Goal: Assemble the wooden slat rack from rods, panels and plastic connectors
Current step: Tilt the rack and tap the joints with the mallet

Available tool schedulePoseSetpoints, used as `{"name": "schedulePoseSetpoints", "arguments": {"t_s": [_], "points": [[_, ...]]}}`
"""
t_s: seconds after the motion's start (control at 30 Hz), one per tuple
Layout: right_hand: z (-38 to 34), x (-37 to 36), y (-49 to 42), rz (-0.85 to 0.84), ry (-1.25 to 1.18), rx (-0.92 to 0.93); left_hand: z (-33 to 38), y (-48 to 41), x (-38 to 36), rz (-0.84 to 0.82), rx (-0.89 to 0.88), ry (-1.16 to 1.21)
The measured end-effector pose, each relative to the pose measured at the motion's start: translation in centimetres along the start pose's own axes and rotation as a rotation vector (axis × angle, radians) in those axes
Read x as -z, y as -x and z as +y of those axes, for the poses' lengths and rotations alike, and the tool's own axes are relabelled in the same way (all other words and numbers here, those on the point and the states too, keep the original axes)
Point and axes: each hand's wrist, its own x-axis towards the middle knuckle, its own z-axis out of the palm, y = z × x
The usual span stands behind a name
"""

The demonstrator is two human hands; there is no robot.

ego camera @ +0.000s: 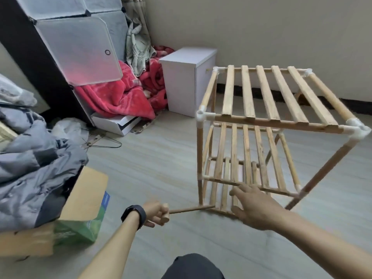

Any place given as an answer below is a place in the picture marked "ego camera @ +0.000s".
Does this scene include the person's right hand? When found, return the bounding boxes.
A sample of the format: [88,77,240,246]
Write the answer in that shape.
[229,183,288,231]

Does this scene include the person's left hand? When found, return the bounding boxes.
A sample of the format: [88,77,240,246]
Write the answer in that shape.
[142,200,171,228]

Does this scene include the person's left forearm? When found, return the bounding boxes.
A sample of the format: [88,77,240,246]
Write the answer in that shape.
[78,215,140,279]

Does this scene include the person's right forearm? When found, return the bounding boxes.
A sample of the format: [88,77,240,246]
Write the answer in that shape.
[278,212,372,279]

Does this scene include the black smartwatch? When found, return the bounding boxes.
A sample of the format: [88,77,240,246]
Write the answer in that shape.
[121,204,148,230]

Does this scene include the wooden mallet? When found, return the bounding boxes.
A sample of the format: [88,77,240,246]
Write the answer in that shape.
[169,203,216,215]

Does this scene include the green cardboard box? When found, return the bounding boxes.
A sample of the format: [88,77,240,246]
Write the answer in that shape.
[0,165,111,256]

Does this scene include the flat white box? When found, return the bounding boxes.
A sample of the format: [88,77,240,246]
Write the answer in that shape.
[90,113,142,136]

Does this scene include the white plastic bag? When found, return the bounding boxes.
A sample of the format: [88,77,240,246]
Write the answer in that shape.
[51,118,89,146]

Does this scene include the red fleece blanket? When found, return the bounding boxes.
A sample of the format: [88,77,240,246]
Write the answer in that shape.
[74,46,175,121]

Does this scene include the grey jacket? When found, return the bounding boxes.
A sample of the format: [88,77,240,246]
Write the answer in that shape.
[0,107,88,233]

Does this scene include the white box cabinet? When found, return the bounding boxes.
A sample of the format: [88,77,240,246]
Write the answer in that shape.
[159,47,218,118]

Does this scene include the pale green cloth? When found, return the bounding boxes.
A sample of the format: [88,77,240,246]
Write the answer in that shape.
[125,20,157,76]

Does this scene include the white plastic door panel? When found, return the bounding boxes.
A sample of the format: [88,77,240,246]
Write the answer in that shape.
[35,16,124,86]

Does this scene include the green striped curtain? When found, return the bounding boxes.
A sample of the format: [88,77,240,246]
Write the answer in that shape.
[122,0,149,33]

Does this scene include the wire clothes hanger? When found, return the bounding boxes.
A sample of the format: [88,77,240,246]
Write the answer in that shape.
[87,133,123,150]

